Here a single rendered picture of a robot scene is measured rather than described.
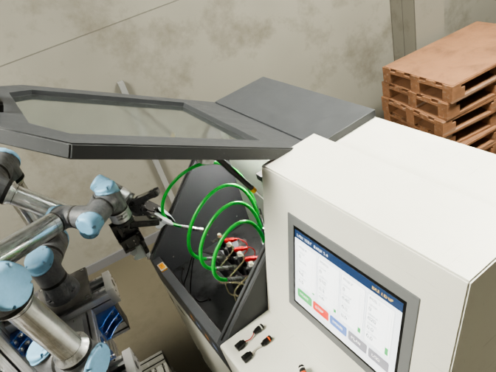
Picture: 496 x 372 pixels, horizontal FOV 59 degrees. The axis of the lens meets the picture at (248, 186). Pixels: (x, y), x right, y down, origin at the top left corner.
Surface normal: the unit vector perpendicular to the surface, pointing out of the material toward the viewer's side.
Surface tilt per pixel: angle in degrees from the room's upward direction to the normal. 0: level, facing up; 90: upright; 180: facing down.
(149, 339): 0
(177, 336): 0
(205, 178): 90
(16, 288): 82
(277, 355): 0
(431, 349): 76
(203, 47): 90
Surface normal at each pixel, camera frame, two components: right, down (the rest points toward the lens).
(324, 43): 0.42, 0.43
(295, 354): -0.25, -0.79
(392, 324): -0.84, 0.29
